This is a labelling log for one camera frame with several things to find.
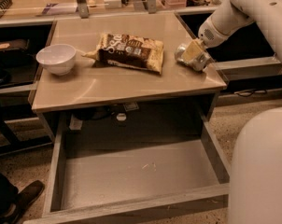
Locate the brown shoe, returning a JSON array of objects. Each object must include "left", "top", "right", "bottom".
[{"left": 0, "top": 180, "right": 45, "bottom": 224}]

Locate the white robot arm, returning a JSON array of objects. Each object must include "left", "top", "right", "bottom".
[{"left": 193, "top": 0, "right": 282, "bottom": 224}]

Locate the white bowl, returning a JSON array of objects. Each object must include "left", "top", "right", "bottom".
[{"left": 36, "top": 44, "right": 77, "bottom": 76}]

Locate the beige counter cabinet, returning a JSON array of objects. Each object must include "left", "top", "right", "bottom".
[{"left": 32, "top": 13, "right": 226, "bottom": 113}]

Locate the open grey wooden drawer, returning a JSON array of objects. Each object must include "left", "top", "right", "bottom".
[{"left": 23, "top": 108, "right": 233, "bottom": 224}]

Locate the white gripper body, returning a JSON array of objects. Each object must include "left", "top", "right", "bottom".
[{"left": 198, "top": 15, "right": 230, "bottom": 48}]

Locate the dark trouser leg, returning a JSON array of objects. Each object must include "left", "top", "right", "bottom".
[{"left": 0, "top": 173, "right": 18, "bottom": 216}]

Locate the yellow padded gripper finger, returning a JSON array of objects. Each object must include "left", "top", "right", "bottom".
[{"left": 182, "top": 38, "right": 204, "bottom": 63}]

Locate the brown chip bag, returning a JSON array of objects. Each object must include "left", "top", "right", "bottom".
[{"left": 84, "top": 34, "right": 163, "bottom": 75}]

